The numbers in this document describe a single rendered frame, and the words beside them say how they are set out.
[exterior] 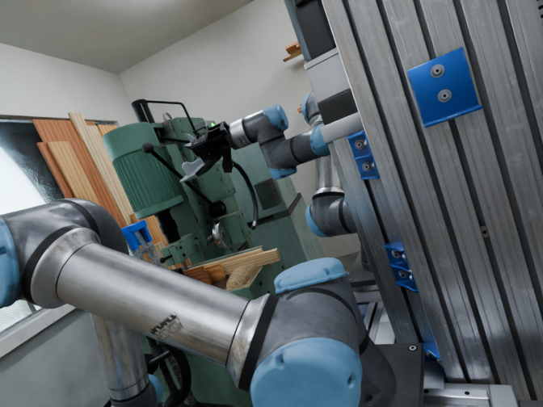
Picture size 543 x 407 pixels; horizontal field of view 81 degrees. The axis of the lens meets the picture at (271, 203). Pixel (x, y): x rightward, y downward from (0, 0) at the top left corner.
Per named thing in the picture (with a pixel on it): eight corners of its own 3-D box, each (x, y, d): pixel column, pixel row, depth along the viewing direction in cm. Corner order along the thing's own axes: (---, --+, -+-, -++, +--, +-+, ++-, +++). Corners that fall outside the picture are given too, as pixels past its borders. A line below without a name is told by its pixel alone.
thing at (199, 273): (164, 299, 114) (156, 279, 113) (166, 296, 116) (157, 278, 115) (210, 287, 108) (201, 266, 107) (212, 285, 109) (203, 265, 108)
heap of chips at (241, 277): (222, 291, 99) (217, 281, 98) (238, 272, 112) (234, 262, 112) (247, 285, 96) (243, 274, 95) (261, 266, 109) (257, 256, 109)
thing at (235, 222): (227, 246, 130) (216, 220, 129) (233, 241, 137) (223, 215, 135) (247, 241, 127) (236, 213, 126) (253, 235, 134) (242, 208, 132)
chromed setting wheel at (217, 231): (218, 255, 123) (206, 225, 121) (231, 244, 134) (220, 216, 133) (225, 253, 122) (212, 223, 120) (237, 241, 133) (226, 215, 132)
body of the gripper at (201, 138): (191, 132, 93) (225, 115, 89) (208, 149, 99) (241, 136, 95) (188, 150, 89) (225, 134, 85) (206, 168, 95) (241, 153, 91)
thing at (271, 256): (153, 294, 126) (149, 285, 125) (157, 291, 128) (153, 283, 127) (279, 261, 107) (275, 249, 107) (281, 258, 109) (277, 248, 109)
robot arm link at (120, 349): (84, 190, 64) (131, 399, 73) (33, 201, 53) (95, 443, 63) (134, 186, 61) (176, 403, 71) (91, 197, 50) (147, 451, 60)
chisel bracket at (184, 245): (169, 270, 116) (159, 249, 115) (188, 255, 129) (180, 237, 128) (185, 266, 114) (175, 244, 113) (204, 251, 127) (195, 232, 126)
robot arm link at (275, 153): (298, 174, 82) (283, 132, 80) (267, 183, 89) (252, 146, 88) (313, 165, 88) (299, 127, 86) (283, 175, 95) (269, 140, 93)
